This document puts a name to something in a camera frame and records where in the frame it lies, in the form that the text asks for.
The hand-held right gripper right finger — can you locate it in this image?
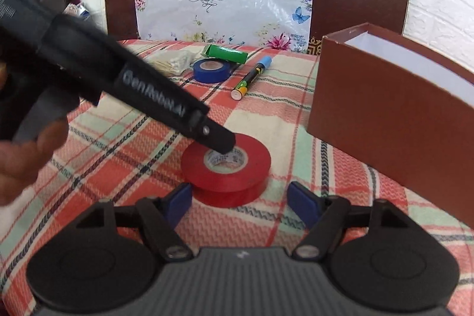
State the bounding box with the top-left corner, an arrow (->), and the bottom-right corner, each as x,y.
287,182 -> 408,261

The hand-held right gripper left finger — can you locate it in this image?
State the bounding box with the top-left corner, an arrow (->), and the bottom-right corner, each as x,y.
76,184 -> 193,261

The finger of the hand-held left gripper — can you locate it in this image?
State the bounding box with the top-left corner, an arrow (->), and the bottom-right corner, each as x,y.
190,113 -> 237,155

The red tape roll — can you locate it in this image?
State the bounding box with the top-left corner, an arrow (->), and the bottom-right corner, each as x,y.
181,133 -> 272,208

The blue tape roll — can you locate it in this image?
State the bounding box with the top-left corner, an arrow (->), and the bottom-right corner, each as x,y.
193,58 -> 233,83

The black marker with blue cap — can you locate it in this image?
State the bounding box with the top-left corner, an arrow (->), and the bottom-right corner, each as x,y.
230,56 -> 272,101

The small green box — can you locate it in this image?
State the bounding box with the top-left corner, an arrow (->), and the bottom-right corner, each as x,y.
201,44 -> 248,64

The bag of cotton swabs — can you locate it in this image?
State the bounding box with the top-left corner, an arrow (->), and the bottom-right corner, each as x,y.
146,50 -> 195,77

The brown cardboard box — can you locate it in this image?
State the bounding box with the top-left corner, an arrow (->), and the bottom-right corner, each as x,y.
305,23 -> 474,230

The person's left hand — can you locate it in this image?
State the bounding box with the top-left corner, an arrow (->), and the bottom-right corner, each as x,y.
0,123 -> 71,207

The pile of colourful packets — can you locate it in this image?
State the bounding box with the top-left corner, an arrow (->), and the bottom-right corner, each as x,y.
64,0 -> 92,21

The plaid tablecloth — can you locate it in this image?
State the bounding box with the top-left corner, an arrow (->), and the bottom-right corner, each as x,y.
0,38 -> 474,316

